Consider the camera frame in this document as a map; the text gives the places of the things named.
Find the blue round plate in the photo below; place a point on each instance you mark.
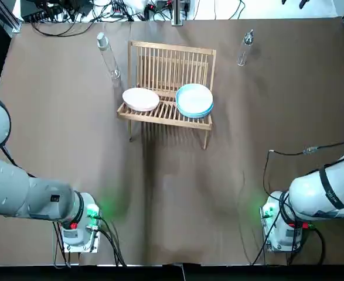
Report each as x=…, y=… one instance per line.
x=194, y=98
x=195, y=116

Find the pale round plate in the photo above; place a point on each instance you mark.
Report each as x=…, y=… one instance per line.
x=141, y=99

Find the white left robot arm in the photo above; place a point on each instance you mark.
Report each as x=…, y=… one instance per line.
x=13, y=187

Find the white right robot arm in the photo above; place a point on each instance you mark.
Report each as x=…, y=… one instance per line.
x=312, y=193

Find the wooden dish rack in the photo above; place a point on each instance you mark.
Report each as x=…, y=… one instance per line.
x=171, y=58

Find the clear bottle silver cap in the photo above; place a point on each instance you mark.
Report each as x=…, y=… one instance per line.
x=245, y=47

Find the clear bottle white cap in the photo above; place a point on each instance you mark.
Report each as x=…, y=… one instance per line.
x=102, y=41

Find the usb hub red plugs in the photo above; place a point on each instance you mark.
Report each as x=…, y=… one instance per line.
x=117, y=8

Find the aluminium camera post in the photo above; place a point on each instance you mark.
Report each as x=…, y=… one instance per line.
x=179, y=13

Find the black power strip red switch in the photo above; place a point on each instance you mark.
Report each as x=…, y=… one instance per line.
x=157, y=6

